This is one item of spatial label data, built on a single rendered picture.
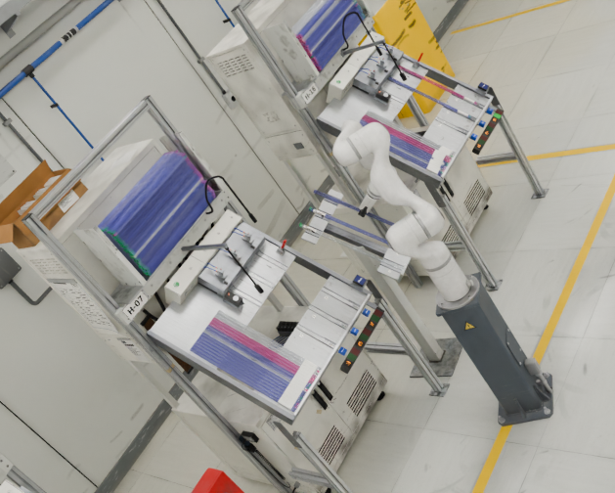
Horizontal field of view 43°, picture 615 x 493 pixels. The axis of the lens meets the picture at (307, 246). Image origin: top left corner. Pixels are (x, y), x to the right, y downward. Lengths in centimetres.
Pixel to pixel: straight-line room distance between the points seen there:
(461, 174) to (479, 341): 156
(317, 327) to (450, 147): 127
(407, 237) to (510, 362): 76
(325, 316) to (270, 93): 130
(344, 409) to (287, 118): 152
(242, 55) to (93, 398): 222
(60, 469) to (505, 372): 266
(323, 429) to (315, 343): 57
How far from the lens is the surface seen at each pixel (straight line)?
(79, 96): 496
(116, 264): 326
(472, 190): 473
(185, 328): 336
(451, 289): 315
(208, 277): 341
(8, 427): 472
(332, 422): 382
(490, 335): 329
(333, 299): 346
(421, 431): 385
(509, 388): 353
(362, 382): 395
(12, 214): 357
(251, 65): 410
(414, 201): 300
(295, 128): 420
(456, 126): 422
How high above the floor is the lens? 263
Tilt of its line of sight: 28 degrees down
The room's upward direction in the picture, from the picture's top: 36 degrees counter-clockwise
